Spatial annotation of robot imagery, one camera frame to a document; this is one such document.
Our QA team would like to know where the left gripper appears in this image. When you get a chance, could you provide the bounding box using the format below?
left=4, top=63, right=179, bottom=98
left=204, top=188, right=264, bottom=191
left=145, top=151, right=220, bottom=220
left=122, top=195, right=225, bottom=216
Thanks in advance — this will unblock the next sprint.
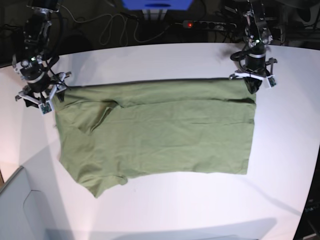
left=229, top=43, right=278, bottom=94

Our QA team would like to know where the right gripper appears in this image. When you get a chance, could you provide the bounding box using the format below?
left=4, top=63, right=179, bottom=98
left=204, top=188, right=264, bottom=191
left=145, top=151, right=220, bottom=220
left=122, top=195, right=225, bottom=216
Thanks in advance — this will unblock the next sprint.
left=14, top=56, right=72, bottom=108

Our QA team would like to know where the green T-shirt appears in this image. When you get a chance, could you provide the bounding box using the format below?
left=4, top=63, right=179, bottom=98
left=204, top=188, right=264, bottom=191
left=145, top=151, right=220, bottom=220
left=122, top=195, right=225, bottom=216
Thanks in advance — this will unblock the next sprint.
left=53, top=78, right=257, bottom=198

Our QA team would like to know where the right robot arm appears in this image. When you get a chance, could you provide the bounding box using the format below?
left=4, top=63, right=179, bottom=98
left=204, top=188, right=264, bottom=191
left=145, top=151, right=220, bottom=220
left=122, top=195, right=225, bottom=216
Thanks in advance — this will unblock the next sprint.
left=11, top=0, right=71, bottom=114

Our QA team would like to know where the black power strip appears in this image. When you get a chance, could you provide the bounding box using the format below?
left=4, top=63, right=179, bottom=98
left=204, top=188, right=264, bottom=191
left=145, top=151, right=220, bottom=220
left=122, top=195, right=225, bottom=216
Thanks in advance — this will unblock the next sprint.
left=182, top=20, right=237, bottom=32

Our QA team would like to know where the blue box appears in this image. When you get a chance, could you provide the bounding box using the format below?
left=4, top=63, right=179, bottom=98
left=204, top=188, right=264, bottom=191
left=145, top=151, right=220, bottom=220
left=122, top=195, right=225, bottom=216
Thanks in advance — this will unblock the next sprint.
left=121, top=0, right=193, bottom=11

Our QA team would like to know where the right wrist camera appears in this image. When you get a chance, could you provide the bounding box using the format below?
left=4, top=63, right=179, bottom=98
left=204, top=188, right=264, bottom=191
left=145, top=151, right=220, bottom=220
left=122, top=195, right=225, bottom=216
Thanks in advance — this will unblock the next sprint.
left=38, top=100, right=54, bottom=116

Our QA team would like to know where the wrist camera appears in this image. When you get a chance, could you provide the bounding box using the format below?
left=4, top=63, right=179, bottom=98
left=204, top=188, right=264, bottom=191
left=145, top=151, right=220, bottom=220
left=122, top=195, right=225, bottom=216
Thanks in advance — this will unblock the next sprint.
left=38, top=100, right=54, bottom=116
left=263, top=74, right=277, bottom=89

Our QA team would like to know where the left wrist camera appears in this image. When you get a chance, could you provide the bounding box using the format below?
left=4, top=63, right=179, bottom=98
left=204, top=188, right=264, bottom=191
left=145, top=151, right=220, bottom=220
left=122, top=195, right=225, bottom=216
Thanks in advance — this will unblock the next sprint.
left=263, top=74, right=277, bottom=89

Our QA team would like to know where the white cable behind table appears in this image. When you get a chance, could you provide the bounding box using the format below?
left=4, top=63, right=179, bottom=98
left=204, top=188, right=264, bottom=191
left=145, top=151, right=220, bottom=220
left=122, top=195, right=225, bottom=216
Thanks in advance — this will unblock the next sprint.
left=59, top=4, right=176, bottom=46

